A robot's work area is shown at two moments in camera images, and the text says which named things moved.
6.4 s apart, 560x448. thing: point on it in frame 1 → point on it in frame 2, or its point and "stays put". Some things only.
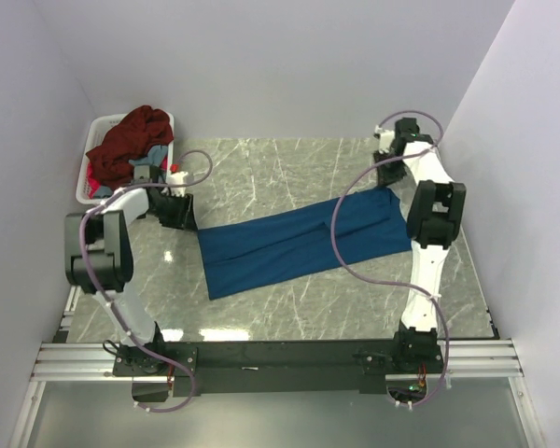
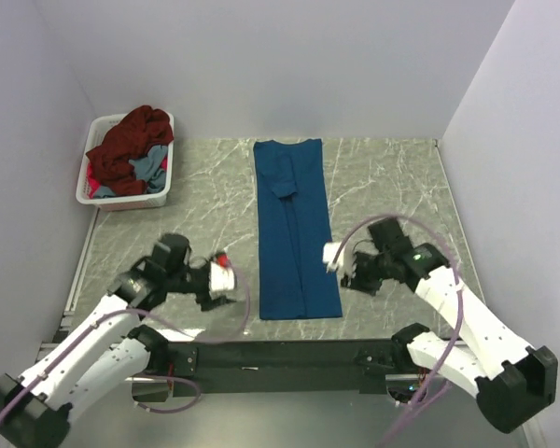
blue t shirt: x=369 y=224 → x=295 y=282
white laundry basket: x=98 y=127 stays put
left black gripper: x=184 y=217 → x=208 y=303
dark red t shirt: x=138 y=132 stays put
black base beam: x=235 y=369 stays put
